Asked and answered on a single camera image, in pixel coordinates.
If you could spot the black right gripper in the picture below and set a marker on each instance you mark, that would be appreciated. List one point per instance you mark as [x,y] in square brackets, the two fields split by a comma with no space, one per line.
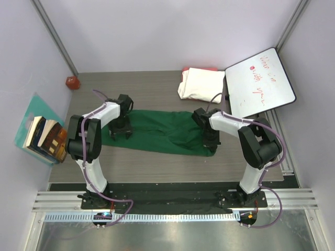
[212,145]

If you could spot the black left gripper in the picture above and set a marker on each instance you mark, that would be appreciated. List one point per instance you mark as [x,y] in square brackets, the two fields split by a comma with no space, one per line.
[126,130]

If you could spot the green t shirt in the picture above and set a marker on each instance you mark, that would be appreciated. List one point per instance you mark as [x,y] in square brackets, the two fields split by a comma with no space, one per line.
[163,132]

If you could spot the white dry-erase board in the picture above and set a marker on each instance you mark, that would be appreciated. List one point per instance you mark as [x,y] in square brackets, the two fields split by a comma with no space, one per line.
[258,84]

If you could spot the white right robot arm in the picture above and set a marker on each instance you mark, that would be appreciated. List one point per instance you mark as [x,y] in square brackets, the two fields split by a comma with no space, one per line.
[260,146]

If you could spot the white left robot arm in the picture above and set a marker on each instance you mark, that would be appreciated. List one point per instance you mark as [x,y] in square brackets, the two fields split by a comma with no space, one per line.
[84,145]

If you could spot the stack of books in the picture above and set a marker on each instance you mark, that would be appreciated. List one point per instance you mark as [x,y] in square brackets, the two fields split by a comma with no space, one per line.
[46,139]

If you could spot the folded white t shirt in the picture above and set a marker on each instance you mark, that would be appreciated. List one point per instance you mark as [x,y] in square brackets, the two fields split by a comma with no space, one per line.
[219,84]

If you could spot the red cube block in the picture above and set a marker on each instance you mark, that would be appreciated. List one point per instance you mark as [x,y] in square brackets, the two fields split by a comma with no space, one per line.
[72,83]

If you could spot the teal plastic folder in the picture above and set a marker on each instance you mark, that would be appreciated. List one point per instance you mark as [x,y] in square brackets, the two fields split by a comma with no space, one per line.
[37,107]

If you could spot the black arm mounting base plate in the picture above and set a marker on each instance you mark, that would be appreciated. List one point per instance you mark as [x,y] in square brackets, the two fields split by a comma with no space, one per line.
[166,198]

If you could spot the white slotted cable duct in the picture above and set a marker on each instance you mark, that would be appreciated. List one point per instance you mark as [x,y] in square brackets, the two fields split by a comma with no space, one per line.
[101,217]

